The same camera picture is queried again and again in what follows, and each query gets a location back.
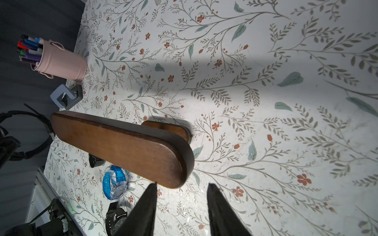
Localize blue transparent watch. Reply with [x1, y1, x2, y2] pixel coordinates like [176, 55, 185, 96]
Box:
[102, 165, 128, 200]

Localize black slim watch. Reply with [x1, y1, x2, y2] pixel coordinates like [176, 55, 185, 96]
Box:
[89, 154, 105, 168]

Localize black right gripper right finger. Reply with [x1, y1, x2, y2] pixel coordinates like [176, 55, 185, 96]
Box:
[207, 183, 252, 236]

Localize grey hole punch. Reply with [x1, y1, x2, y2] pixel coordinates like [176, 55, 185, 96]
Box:
[50, 84, 83, 110]

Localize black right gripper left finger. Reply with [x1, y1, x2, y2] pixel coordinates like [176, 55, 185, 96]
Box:
[113, 183, 157, 236]

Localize black round watch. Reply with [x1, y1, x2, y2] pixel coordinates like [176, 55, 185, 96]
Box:
[105, 201, 128, 236]

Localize brown wooden watch stand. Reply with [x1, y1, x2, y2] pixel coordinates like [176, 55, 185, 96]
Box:
[51, 111, 195, 189]

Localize pink pen cup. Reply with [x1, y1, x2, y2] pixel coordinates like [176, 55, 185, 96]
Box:
[31, 39, 87, 82]

